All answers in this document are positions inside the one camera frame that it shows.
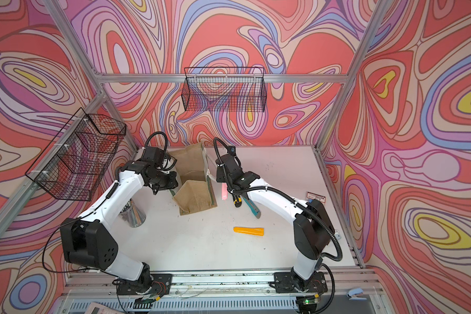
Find pink utility knife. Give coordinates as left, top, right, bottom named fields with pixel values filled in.
left=221, top=183, right=228, bottom=200

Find teal utility knife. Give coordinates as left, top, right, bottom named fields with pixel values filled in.
left=243, top=197, right=261, bottom=218

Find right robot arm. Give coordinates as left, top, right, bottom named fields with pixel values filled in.
left=213, top=138, right=344, bottom=282

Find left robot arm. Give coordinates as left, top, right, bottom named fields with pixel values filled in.
left=60, top=147, right=179, bottom=281

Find orange utility knife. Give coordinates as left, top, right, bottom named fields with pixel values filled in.
left=233, top=227, right=264, bottom=236

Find metal cup of pens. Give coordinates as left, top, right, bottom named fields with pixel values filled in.
left=119, top=200, right=146, bottom=228

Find blade refill package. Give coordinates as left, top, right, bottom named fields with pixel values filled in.
left=306, top=192, right=327, bottom=204

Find small blue stapler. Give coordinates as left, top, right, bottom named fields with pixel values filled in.
left=347, top=288, right=367, bottom=301

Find back wire basket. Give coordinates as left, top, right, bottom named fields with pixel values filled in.
left=181, top=66, right=267, bottom=113

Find wire basket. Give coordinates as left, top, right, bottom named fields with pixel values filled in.
left=25, top=109, right=127, bottom=201
left=181, top=66, right=267, bottom=113

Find left wire basket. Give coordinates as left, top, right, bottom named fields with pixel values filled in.
left=25, top=109, right=127, bottom=201

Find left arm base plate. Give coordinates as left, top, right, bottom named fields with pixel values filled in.
left=113, top=273, right=173, bottom=296

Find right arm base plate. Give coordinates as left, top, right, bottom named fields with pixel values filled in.
left=269, top=271, right=328, bottom=294

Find aluminium front rail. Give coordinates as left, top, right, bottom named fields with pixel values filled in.
left=52, top=268, right=394, bottom=313

